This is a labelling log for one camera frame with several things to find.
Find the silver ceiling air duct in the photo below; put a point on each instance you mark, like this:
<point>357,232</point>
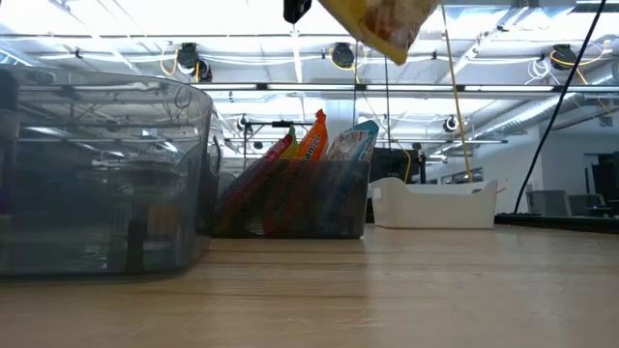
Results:
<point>532,113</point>

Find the yellow ramen noodle packet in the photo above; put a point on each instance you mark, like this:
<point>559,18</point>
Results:
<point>387,24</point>

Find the green-edged ramen noodle packet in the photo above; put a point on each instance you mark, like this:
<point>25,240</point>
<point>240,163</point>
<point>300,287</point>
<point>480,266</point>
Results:
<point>280,147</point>

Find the black monitor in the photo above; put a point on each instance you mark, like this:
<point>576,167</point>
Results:
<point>394,166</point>

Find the black aluminium table frame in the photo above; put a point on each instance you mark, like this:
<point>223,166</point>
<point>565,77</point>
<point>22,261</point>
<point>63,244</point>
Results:
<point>556,223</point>

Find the blue silver snack packet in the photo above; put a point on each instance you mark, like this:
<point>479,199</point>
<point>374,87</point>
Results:
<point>355,142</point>

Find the grey translucent plastic tray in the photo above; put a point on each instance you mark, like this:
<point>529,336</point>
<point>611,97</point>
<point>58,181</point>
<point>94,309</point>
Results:
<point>338,212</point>
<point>97,193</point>

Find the black cabinet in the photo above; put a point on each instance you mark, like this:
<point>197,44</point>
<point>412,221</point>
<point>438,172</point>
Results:
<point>607,181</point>

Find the white plastic bin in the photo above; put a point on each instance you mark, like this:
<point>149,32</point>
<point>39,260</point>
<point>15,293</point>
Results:
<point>435,210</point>

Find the orange white snack packet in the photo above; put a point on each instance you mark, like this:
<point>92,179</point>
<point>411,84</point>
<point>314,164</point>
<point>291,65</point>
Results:
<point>314,142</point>

